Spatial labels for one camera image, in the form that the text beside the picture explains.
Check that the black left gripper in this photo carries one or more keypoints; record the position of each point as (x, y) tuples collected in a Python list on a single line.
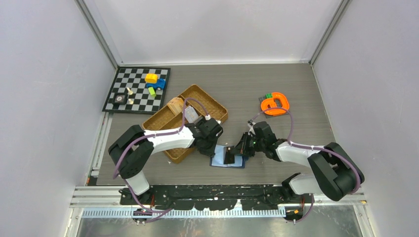
[(209, 152)]

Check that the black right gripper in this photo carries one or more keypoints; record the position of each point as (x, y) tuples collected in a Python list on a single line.
[(242, 148)]

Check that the blue leather card holder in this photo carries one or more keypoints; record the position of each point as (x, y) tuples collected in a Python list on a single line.
[(217, 159)]

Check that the black VIP credit card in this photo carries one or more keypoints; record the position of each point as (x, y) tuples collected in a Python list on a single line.
[(229, 158)]

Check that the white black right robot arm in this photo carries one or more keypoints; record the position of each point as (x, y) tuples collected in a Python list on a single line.
[(333, 172)]

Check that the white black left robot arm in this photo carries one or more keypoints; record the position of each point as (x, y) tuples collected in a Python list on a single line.
[(131, 151)]

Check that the silver credit card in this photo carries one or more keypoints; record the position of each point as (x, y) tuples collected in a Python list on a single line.
[(190, 114)]

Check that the woven divided basket tray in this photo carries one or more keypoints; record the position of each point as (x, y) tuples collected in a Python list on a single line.
[(165, 119)]

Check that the blue toy car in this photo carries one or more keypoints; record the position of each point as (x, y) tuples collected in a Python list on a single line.
[(160, 84)]

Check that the green toy block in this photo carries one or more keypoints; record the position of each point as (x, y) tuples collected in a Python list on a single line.
[(152, 92)]

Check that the black white checkerboard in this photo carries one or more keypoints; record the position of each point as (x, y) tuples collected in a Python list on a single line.
[(140, 102)]

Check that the yellow toy block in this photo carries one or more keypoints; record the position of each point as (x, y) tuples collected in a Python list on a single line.
[(151, 78)]

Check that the black square chess piece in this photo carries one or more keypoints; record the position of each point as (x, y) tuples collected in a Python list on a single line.
[(120, 99)]

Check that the grey base plate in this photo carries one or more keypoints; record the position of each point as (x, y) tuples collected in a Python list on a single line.
[(265, 113)]

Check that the black mounting rail base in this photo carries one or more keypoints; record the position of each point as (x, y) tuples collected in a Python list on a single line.
[(215, 197)]

